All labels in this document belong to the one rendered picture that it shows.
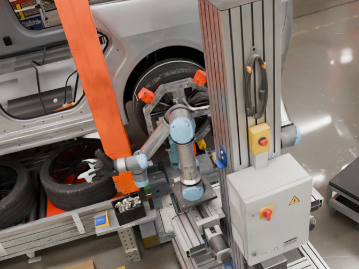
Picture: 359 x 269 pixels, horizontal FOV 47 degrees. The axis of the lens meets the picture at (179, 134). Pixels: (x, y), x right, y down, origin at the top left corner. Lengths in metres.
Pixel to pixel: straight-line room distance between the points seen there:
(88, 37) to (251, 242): 1.36
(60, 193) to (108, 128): 0.83
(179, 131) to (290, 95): 2.90
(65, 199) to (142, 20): 1.46
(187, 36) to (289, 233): 1.57
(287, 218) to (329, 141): 2.13
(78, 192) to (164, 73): 1.10
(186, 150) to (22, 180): 1.78
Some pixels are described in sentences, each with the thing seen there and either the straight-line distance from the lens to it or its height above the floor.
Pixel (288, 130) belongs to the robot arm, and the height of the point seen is 1.05.
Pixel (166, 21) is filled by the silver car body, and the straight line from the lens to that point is 2.97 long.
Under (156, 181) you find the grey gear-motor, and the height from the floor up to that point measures 0.40.
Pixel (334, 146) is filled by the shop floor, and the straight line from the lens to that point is 4.09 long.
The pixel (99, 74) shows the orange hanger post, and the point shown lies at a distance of 2.47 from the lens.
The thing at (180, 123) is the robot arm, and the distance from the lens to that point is 1.97.
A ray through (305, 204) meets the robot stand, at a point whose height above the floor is 1.07.
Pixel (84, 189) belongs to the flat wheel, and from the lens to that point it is 3.23.
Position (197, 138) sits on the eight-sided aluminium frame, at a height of 0.61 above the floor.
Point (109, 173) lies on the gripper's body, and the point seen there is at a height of 1.19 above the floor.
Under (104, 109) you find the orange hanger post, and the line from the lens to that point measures 2.59.
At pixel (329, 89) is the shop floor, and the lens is 4.87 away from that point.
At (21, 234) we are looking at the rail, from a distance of 3.37.
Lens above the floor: 2.61
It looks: 37 degrees down
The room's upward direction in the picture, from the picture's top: 10 degrees counter-clockwise
